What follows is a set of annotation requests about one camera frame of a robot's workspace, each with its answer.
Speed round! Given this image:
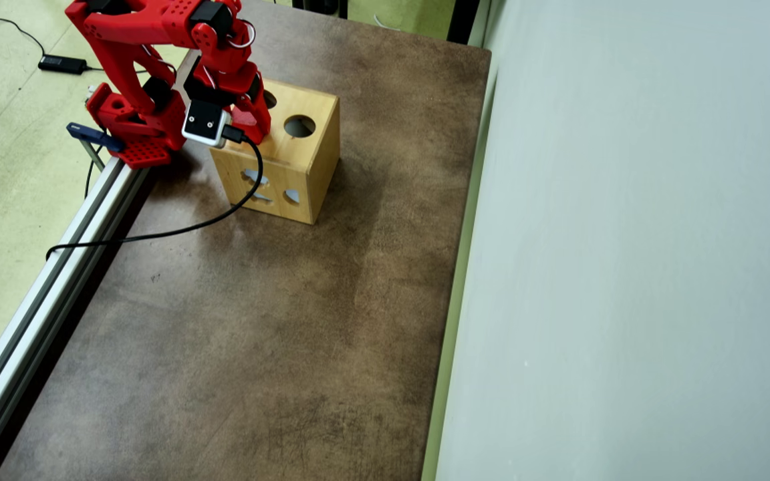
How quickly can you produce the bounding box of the black power adapter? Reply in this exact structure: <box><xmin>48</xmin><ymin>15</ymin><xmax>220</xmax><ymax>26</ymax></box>
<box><xmin>38</xmin><ymin>55</ymin><xmax>87</xmax><ymax>75</ymax></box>

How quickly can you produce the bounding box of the wooden shape sorter box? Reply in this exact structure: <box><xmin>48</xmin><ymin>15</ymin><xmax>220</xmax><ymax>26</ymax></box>
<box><xmin>209</xmin><ymin>79</ymin><xmax>341</xmax><ymax>226</ymax></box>

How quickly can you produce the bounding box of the red robot arm base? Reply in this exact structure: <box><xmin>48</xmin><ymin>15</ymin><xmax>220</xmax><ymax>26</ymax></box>
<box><xmin>86</xmin><ymin>84</ymin><xmax>188</xmax><ymax>169</ymax></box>

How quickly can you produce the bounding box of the black camera cable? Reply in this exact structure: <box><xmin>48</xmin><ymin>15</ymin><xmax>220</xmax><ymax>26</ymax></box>
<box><xmin>45</xmin><ymin>126</ymin><xmax>265</xmax><ymax>261</ymax></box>

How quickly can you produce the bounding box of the blue clamp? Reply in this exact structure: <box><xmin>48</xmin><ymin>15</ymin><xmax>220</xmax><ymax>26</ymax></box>
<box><xmin>66</xmin><ymin>122</ymin><xmax>125</xmax><ymax>171</ymax></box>

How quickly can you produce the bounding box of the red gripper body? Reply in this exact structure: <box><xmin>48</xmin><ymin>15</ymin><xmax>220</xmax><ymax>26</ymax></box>
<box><xmin>183</xmin><ymin>57</ymin><xmax>265</xmax><ymax>111</ymax></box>

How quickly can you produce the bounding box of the black vertical post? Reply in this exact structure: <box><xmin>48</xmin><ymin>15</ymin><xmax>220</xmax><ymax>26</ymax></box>
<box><xmin>447</xmin><ymin>0</ymin><xmax>481</xmax><ymax>45</ymax></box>

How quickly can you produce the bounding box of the aluminium profile rail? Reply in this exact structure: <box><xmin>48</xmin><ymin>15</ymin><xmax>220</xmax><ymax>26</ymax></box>
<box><xmin>0</xmin><ymin>155</ymin><xmax>152</xmax><ymax>481</ymax></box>

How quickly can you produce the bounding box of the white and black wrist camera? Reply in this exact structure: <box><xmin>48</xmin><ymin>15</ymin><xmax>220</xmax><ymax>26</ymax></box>
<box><xmin>180</xmin><ymin>99</ymin><xmax>232</xmax><ymax>149</ymax></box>

